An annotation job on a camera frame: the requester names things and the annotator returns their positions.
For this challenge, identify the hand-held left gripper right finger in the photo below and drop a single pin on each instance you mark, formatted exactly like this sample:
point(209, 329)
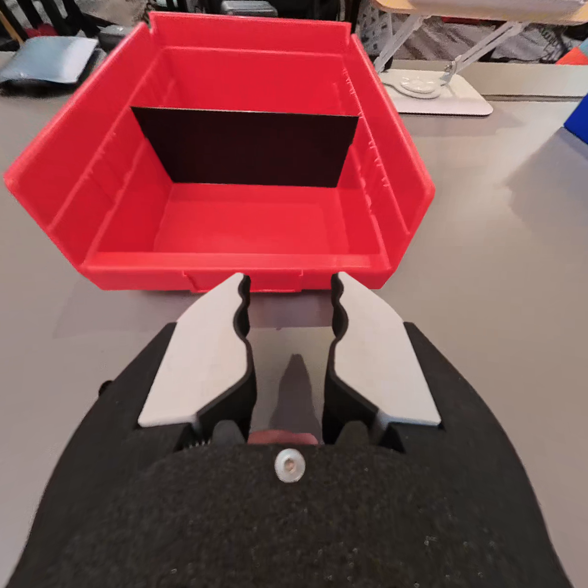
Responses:
point(381, 353)

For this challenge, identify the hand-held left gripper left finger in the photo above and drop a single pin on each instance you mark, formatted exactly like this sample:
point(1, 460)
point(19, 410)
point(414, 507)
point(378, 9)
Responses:
point(202, 349)

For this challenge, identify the red plastic storage bin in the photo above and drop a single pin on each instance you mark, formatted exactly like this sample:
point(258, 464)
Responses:
point(248, 220)

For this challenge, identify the black bin divider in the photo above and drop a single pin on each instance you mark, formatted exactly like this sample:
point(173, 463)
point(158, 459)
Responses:
point(243, 147)

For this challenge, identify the wooden book stand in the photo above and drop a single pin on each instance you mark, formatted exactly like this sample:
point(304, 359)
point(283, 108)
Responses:
point(441, 99)

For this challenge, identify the blue box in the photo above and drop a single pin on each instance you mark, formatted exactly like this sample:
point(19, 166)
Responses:
point(579, 119)

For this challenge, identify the grey padded pouch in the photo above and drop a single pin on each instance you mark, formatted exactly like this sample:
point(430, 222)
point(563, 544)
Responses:
point(46, 59)

